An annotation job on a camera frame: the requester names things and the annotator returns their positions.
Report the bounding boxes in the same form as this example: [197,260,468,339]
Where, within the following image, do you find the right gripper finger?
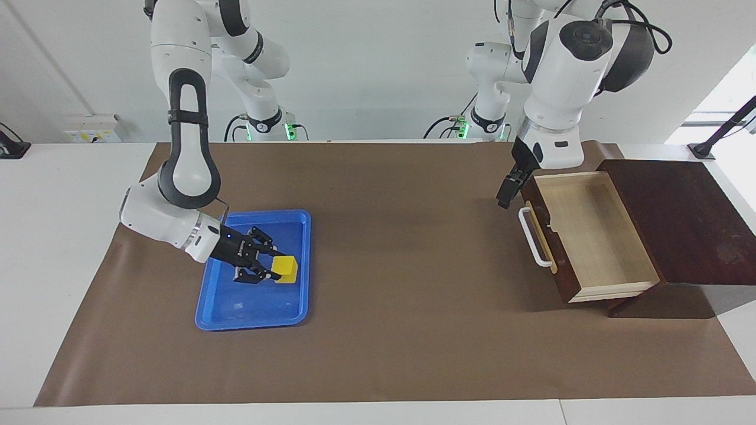
[247,226,288,258]
[234,264,284,285]

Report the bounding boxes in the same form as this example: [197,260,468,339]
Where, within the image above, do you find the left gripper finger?
[497,174,524,211]

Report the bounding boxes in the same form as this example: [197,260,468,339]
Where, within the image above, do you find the yellow cube block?
[273,256,299,285]

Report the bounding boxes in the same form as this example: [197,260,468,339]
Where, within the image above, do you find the wooden drawer with white handle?
[518,171,662,305]

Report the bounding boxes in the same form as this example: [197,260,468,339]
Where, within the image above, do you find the dark wooden drawer cabinet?
[595,158,756,319]

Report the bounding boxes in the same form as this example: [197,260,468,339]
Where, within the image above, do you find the blue plastic tray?
[195,210,312,331]

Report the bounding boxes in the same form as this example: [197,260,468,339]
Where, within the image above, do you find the brown table mat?
[34,140,756,408]

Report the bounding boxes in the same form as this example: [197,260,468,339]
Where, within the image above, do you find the white wall power outlet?
[64,114,122,144]

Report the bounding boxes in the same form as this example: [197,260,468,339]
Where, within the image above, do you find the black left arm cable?
[495,0,673,60]

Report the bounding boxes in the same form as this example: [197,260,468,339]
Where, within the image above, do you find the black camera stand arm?
[688,94,756,161]

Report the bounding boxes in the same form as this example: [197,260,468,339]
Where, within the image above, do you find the black table clamp mount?
[0,122,31,160]

